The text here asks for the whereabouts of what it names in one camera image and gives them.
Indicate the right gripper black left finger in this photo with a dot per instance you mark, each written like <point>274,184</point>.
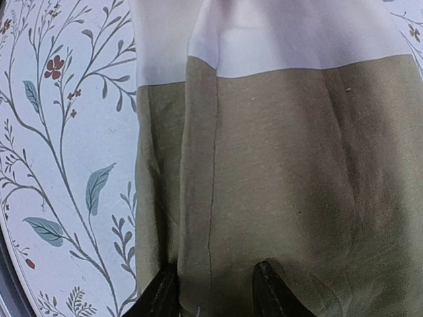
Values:
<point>160,298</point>

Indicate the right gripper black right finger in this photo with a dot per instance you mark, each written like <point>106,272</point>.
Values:
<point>272,297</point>

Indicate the tan beige underwear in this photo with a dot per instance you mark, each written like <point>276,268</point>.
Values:
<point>285,131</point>

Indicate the floral patterned table cloth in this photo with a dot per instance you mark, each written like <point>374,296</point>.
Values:
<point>69,140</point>

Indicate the aluminium front rail frame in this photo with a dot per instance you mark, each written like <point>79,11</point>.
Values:
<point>13,299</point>

